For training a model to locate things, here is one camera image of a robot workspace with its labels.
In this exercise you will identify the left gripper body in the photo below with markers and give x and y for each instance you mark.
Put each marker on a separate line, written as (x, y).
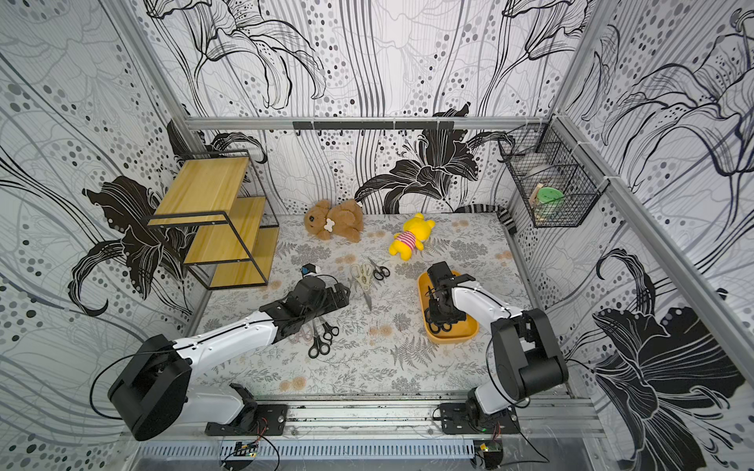
(327, 303)

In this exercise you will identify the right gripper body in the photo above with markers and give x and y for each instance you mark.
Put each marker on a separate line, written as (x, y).
(440, 309)

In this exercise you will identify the black scissors short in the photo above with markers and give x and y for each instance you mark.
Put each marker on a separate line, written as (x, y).
(330, 332)

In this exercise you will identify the all black scissors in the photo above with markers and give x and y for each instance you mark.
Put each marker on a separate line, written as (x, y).
(437, 328)

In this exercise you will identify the black scissors long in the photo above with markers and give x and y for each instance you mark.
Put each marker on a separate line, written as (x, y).
(321, 340)

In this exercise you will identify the cream kitchen scissors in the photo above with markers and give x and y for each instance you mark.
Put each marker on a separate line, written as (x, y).
(361, 276)

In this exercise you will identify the small black scissors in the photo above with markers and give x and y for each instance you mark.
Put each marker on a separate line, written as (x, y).
(379, 272)

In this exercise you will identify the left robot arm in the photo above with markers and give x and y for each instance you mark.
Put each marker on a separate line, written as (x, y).
(158, 389)

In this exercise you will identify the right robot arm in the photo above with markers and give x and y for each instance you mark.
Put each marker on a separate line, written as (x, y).
(527, 357)

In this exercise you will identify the pink scissors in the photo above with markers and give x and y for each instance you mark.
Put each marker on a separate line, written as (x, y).
(304, 337)

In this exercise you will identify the yellow storage box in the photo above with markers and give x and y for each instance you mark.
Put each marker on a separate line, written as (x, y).
(461, 332)

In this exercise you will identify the yellow plush bear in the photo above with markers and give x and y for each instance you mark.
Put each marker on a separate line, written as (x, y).
(415, 233)

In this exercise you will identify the brown teddy bear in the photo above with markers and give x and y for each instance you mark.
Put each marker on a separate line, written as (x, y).
(343, 220)

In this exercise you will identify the wooden tiered shelf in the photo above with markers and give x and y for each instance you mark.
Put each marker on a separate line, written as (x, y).
(221, 194)

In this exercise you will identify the green lidded jar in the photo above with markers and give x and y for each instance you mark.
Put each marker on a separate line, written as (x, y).
(547, 203)

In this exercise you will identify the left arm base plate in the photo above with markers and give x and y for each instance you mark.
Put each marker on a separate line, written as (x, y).
(254, 418)

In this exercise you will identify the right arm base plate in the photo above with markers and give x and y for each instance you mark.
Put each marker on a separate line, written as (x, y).
(464, 418)

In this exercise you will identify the black wire basket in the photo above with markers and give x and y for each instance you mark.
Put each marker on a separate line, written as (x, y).
(538, 155)

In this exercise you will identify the white cable duct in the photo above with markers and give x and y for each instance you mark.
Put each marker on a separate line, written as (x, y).
(315, 450)

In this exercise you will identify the black wall hook rail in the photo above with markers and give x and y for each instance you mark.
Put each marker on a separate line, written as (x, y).
(363, 125)

